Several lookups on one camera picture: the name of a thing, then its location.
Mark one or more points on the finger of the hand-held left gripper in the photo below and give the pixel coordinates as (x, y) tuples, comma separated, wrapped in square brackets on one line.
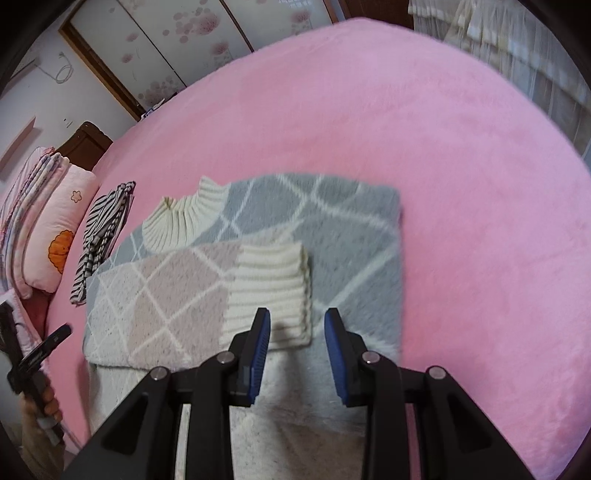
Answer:
[(51, 339)]

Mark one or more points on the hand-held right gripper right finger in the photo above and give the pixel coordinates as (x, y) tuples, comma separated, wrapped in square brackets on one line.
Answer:
[(334, 355)]

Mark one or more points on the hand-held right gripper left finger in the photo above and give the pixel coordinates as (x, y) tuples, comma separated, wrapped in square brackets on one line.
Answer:
[(258, 355)]

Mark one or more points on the grey diamond knit sweater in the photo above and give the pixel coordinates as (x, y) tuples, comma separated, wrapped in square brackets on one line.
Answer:
[(323, 230)]

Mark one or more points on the person's left hand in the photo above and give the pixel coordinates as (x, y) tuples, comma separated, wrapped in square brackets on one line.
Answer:
[(34, 429)]

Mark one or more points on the black white striped garment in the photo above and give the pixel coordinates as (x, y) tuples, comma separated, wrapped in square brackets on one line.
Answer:
[(99, 230)]

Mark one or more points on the pink cartoon pillow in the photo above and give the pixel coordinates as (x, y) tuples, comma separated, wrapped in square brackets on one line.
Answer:
[(60, 217)]

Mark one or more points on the folded striped quilt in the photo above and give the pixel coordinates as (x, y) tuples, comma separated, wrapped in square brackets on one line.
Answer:
[(27, 194)]

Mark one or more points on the dark wooden headboard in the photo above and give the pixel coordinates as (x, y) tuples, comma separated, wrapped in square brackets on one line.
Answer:
[(85, 143)]

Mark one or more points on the pink bed blanket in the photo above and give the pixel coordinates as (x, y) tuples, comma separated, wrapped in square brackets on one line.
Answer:
[(415, 138)]

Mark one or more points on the floral sliding wardrobe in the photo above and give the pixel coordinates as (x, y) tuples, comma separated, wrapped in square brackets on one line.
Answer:
[(161, 46)]

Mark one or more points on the pink wall shelf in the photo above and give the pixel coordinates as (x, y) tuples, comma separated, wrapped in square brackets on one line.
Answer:
[(18, 138)]

